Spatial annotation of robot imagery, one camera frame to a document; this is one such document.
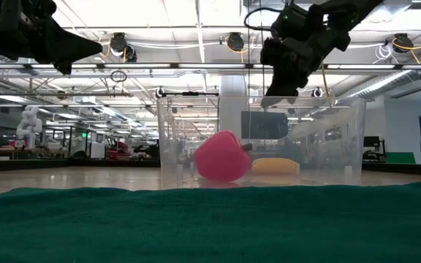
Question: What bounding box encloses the yellow toy banana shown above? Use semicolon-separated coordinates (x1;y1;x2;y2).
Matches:
251;157;301;176

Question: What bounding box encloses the clear plastic tupperware container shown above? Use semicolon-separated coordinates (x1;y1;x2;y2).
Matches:
156;95;367;188

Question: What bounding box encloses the hanging black cable loop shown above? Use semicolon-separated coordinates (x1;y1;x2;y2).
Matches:
110;69;129;84

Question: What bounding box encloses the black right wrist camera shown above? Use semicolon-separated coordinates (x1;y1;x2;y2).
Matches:
271;4;308;38

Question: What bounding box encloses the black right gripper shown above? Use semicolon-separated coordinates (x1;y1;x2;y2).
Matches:
261;14;351;109

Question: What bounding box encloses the green board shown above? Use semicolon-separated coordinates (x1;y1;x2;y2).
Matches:
385;151;417;165

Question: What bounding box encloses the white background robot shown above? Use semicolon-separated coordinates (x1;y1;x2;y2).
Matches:
15;104;44;149

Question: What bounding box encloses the black wall television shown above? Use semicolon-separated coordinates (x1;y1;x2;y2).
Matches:
240;110;289;140

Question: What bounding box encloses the black computer monitor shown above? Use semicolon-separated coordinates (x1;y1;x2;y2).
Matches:
363;135;387;162

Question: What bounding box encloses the black aluminium table frame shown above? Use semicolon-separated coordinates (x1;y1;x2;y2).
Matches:
0;157;421;178

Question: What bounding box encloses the dark green cloth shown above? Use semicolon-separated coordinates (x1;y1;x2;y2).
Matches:
0;178;421;263

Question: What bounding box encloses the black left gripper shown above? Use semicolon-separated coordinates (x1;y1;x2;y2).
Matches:
0;0;104;76

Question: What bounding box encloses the yellow hanging cable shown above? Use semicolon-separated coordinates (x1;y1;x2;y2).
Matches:
321;63;335;109

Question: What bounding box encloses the red toy apple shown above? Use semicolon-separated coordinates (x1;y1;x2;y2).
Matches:
193;129;253;183

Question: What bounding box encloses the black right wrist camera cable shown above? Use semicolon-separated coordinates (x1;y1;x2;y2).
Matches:
243;7;281;32

